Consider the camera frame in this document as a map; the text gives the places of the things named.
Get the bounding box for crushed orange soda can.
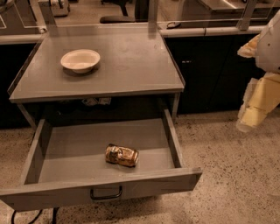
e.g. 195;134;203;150
105;144;139;167

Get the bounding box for open grey metal drawer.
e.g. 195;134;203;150
0;111;202;211

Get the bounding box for white paper bowl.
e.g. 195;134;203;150
60;49;101;74

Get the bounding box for black office chair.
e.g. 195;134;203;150
100;0;150;24

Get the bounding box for black drawer handle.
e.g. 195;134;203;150
90;185;123;200

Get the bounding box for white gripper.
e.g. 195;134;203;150
236;10;280;132

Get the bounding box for grey railing ledge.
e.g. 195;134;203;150
0;23;264;45

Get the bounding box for grey counter cabinet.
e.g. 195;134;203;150
9;33;185;117

